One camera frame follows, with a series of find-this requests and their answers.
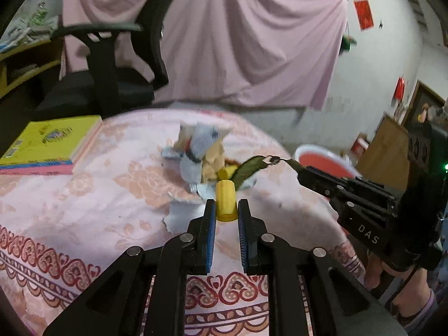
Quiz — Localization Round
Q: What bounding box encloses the pink hanging cloth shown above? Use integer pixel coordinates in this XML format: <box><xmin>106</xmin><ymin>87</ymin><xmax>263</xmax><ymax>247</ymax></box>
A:
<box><xmin>59</xmin><ymin>0</ymin><xmax>350</xmax><ymax>111</ymax></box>

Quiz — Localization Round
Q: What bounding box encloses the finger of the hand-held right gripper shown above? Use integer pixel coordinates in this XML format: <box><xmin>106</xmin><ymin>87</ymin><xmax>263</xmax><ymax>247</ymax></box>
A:
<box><xmin>297</xmin><ymin>172</ymin><xmax>348</xmax><ymax>215</ymax></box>
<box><xmin>304</xmin><ymin>166</ymin><xmax>397</xmax><ymax>215</ymax></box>

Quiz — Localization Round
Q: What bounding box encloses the yellow wooden desk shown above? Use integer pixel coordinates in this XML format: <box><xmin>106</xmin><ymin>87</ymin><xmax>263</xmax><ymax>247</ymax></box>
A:
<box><xmin>0</xmin><ymin>37</ymin><xmax>66</xmax><ymax>100</ymax></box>

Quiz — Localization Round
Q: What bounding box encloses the wooden cabinet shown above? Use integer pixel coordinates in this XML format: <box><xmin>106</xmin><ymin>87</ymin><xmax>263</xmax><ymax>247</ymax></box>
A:
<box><xmin>356</xmin><ymin>113</ymin><xmax>414</xmax><ymax>192</ymax></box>

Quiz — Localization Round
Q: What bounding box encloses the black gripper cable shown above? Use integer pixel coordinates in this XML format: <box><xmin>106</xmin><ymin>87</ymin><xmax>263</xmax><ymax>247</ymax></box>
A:
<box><xmin>384</xmin><ymin>265</ymin><xmax>421</xmax><ymax>310</ymax></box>

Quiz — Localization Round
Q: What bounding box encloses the torn white paper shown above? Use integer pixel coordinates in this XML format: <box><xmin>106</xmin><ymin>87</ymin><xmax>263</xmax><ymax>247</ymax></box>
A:
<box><xmin>163</xmin><ymin>182</ymin><xmax>215</xmax><ymax>234</ymax></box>

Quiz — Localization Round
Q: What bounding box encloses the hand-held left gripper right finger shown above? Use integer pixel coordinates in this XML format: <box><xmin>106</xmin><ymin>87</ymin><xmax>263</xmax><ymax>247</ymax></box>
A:
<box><xmin>237</xmin><ymin>199</ymin><xmax>372</xmax><ymax>336</ymax></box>

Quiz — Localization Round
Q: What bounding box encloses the crumpled grey paper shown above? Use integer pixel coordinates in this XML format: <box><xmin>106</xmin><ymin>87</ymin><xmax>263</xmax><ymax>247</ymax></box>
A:
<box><xmin>179</xmin><ymin>154</ymin><xmax>205</xmax><ymax>193</ymax></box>

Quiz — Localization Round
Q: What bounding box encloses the person's right hand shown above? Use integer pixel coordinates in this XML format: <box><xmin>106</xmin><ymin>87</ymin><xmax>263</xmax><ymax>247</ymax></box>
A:
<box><xmin>364</xmin><ymin>251</ymin><xmax>435</xmax><ymax>309</ymax></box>

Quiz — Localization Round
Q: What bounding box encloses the yellow and pink book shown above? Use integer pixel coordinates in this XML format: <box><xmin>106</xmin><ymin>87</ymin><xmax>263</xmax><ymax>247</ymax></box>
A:
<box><xmin>0</xmin><ymin>115</ymin><xmax>104</xmax><ymax>176</ymax></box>

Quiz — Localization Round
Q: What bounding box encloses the red wall paper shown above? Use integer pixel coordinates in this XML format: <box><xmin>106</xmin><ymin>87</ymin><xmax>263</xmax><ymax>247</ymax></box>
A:
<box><xmin>353</xmin><ymin>0</ymin><xmax>375</xmax><ymax>31</ymax></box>

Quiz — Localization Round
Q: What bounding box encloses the wooden framed picture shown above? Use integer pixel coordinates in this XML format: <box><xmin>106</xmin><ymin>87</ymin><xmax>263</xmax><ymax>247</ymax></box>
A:
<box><xmin>402</xmin><ymin>80</ymin><xmax>448</xmax><ymax>131</ymax></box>

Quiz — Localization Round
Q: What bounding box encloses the yellow plastic cylinder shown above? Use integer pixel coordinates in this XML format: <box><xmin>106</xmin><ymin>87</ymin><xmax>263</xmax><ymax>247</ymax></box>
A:
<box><xmin>215</xmin><ymin>179</ymin><xmax>239</xmax><ymax>222</ymax></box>

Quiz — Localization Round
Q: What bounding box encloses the red hanging ornament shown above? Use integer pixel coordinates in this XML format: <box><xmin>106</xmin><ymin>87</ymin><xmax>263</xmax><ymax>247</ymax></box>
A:
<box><xmin>394</xmin><ymin>76</ymin><xmax>407</xmax><ymax>102</ymax></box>

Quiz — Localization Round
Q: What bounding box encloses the person's right forearm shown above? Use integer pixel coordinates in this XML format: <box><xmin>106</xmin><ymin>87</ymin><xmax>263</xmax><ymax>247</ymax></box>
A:
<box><xmin>390</xmin><ymin>289</ymin><xmax>442</xmax><ymax>330</ymax></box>

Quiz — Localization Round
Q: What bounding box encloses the red white plastic stool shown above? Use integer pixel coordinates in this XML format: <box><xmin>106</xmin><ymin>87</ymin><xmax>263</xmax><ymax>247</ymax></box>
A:
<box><xmin>294</xmin><ymin>144</ymin><xmax>363</xmax><ymax>180</ymax></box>

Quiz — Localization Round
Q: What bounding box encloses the green strap with metal clip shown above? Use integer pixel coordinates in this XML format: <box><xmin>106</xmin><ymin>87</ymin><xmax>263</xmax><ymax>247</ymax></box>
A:
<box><xmin>234</xmin><ymin>155</ymin><xmax>302</xmax><ymax>192</ymax></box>

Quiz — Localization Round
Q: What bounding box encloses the black office chair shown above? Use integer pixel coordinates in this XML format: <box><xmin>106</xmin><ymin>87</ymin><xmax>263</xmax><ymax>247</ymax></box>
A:
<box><xmin>35</xmin><ymin>0</ymin><xmax>191</xmax><ymax>120</ymax></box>

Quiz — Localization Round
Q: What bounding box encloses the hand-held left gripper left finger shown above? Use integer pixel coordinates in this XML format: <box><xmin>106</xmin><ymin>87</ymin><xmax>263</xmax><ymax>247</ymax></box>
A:
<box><xmin>42</xmin><ymin>199</ymin><xmax>218</xmax><ymax>336</ymax></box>

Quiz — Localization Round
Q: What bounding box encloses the green hanging ornament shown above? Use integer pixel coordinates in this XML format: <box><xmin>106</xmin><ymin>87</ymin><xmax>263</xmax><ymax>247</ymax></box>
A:
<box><xmin>339</xmin><ymin>34</ymin><xmax>358</xmax><ymax>56</ymax></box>

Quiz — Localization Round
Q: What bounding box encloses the pile of papers on desk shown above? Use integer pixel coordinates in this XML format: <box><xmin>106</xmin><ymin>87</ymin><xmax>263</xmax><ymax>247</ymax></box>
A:
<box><xmin>0</xmin><ymin>1</ymin><xmax>61</xmax><ymax>52</ymax></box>

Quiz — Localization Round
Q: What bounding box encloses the red cardboard box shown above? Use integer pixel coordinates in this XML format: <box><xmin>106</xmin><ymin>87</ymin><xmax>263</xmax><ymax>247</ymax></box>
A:
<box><xmin>351</xmin><ymin>132</ymin><xmax>369</xmax><ymax>155</ymax></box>

